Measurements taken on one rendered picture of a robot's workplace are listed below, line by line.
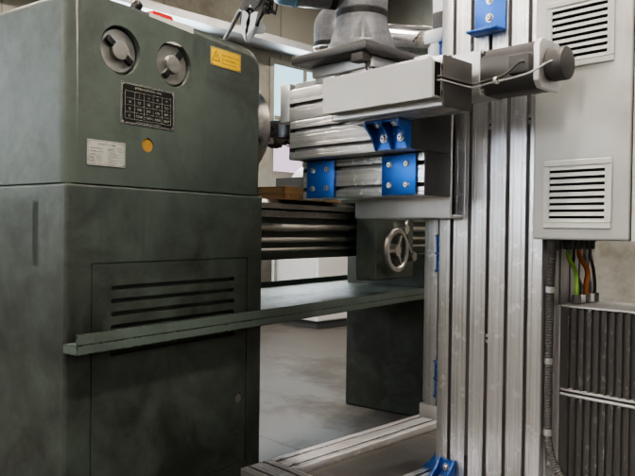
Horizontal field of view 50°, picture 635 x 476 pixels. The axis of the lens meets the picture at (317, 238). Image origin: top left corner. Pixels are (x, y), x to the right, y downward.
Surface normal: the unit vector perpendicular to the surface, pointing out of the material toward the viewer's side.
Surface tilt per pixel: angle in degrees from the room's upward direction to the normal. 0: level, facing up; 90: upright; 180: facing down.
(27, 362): 90
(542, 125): 90
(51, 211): 90
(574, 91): 90
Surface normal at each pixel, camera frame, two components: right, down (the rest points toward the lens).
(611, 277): -0.71, 0.00
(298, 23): 0.70, 0.02
